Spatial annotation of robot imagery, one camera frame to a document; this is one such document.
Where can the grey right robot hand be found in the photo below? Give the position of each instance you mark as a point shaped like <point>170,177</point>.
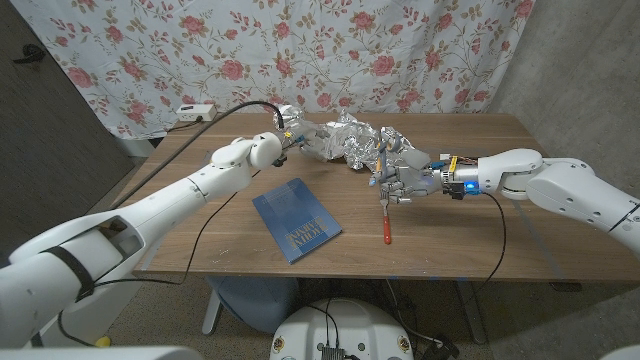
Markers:
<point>417,177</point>

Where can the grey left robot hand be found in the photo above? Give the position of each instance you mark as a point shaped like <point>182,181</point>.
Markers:
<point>309,140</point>

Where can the aluminum foil sheet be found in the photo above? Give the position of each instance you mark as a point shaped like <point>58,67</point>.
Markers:
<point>350,140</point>

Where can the blue notebook with gold lettering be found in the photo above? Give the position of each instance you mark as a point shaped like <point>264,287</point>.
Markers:
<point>300,220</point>

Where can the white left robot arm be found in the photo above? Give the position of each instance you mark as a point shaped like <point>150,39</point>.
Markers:
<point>175,200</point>

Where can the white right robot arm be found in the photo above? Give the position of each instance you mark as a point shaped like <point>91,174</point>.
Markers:
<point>565,195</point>

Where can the floral backdrop cloth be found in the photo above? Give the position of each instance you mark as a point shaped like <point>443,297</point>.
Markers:
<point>250,50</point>

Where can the white power strip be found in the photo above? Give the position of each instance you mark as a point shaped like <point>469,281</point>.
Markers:
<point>195,112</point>

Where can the grey table leg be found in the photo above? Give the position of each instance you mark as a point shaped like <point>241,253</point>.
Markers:
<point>470,312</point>

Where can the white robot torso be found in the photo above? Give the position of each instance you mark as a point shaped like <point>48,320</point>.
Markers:
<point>340,325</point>

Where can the blue-grey stool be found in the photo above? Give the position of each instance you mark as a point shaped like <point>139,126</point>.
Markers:
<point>260,305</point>

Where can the black device on floor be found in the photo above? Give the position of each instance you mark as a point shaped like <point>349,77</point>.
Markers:
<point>440,350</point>

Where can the white floor board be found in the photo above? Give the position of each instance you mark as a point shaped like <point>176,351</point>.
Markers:
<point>115,310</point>

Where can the small yellow floor object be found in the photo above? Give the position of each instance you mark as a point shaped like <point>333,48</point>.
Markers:
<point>102,342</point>

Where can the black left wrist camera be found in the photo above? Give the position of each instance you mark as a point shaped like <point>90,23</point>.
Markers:
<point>280,161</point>

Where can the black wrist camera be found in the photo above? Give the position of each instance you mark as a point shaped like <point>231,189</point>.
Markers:
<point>280,161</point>
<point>456,190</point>

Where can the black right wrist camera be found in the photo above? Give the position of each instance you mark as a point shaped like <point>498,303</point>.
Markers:
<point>456,190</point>

